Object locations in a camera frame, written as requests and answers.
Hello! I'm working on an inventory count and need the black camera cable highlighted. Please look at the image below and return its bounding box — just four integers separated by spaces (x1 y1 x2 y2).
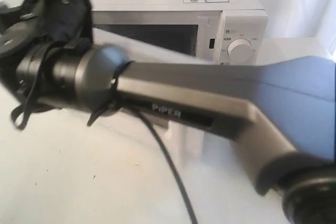
10 42 199 224

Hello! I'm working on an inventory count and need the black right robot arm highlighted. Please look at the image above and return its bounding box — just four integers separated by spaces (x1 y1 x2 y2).
1 0 335 223

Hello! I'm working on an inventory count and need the white microwave oven body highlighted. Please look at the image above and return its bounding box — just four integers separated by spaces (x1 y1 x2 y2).
93 0 268 64

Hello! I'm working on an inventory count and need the white microwave door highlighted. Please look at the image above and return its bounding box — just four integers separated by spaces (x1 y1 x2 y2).
93 28 207 167

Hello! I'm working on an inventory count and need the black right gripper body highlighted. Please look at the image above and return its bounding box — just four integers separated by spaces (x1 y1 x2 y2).
1 0 93 59

